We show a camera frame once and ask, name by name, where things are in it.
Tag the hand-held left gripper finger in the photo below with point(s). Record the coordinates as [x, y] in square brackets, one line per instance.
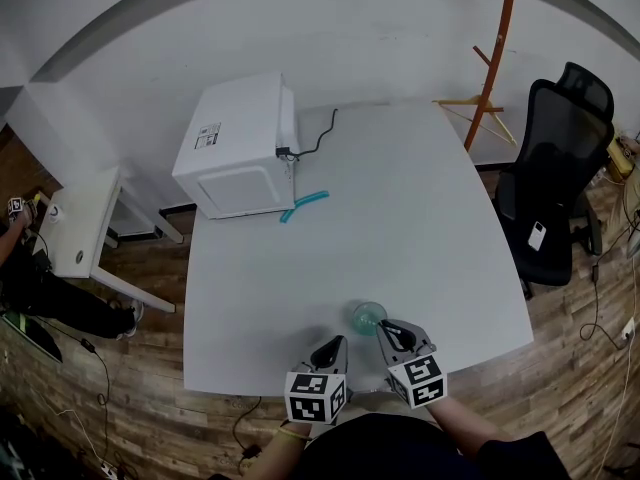
[317, 358]
[340, 358]

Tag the clear plastic cup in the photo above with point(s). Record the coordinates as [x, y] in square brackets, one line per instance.
[362, 313]

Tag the person's left forearm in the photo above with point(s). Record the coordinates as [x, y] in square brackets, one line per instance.
[285, 455]

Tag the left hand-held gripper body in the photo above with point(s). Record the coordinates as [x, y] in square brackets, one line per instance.
[315, 398]

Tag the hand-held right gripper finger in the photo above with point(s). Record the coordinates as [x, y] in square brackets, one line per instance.
[424, 339]
[386, 348]

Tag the black mesh office chair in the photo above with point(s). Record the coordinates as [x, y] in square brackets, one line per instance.
[560, 168]

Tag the white tape roll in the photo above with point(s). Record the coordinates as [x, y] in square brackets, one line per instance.
[56, 213]

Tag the orange coat rack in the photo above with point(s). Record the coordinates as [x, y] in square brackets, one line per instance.
[492, 68]

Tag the white box appliance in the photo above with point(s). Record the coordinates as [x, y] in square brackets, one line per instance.
[235, 143]

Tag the white power strip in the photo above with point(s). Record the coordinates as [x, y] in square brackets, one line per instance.
[628, 329]

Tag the white smartphone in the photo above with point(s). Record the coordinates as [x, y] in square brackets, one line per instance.
[537, 236]

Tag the wooden clothes hanger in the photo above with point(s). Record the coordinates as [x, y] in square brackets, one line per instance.
[490, 118]

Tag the person's right forearm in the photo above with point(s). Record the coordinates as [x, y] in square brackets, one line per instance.
[465, 425]

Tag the teal corrugated tube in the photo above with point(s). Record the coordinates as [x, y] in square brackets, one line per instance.
[310, 198]

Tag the light wooden desk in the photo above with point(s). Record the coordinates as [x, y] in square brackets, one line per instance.
[622, 158]

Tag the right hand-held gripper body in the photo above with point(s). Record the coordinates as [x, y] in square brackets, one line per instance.
[420, 380]

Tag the person's black shirt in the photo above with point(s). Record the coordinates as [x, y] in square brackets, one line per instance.
[400, 450]

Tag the white side table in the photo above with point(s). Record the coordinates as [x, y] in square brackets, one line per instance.
[85, 223]

